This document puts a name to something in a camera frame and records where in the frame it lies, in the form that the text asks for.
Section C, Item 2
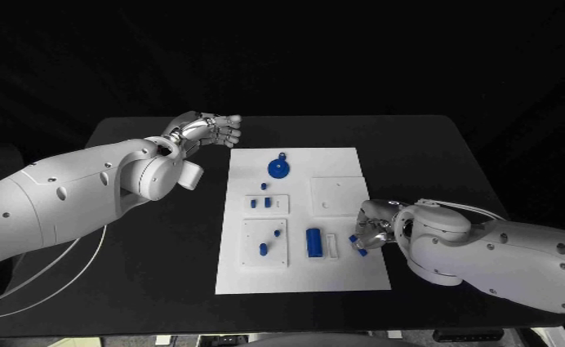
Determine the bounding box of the white cable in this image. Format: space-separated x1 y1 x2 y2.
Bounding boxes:
416 198 508 221
0 237 83 300
0 223 109 319

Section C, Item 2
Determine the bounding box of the blue gear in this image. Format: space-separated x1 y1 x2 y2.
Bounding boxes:
266 159 292 180

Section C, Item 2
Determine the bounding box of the black power strip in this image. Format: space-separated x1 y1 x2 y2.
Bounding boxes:
431 328 505 344

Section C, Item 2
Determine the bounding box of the white task board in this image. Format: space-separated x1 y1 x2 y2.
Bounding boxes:
214 146 393 296

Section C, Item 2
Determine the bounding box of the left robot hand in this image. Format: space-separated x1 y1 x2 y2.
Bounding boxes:
160 110 243 149

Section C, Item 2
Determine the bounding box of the thin blue rod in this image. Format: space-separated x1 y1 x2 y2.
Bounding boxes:
347 234 369 258

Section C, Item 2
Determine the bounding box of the large blue cylinder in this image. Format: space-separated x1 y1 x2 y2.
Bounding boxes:
305 227 324 259

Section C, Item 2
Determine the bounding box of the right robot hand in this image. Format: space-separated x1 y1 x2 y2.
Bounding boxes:
351 198 409 251

